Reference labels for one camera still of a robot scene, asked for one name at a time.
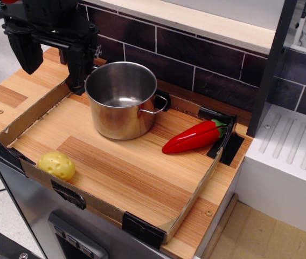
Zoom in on white toy sink drainboard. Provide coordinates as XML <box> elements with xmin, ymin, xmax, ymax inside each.
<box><xmin>235</xmin><ymin>105</ymin><xmax>306</xmax><ymax>231</ymax></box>

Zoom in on dark grey vertical post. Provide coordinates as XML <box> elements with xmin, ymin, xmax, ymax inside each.
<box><xmin>247</xmin><ymin>1</ymin><xmax>298</xmax><ymax>137</ymax></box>

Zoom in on light wooden shelf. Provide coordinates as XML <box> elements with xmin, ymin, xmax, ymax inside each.
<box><xmin>87</xmin><ymin>0</ymin><xmax>275</xmax><ymax>54</ymax></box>

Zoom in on toy oven front panel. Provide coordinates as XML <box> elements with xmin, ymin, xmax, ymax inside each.
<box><xmin>48</xmin><ymin>213</ymin><xmax>109</xmax><ymax>259</ymax></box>

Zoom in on cardboard fence with black tape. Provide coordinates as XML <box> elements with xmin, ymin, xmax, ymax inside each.
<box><xmin>0</xmin><ymin>58</ymin><xmax>245</xmax><ymax>250</ymax></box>

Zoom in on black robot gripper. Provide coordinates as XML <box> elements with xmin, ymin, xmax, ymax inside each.
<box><xmin>0</xmin><ymin>1</ymin><xmax>101</xmax><ymax>95</ymax></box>

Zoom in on red toy chili pepper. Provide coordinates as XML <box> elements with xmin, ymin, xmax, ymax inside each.
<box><xmin>162</xmin><ymin>119</ymin><xmax>228</xmax><ymax>154</ymax></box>

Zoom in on stainless steel metal pot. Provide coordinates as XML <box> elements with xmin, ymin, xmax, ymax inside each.
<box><xmin>85</xmin><ymin>62</ymin><xmax>169</xmax><ymax>140</ymax></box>

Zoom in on yellow toy potato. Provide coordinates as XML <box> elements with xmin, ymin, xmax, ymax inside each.
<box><xmin>37</xmin><ymin>151</ymin><xmax>75</xmax><ymax>181</ymax></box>

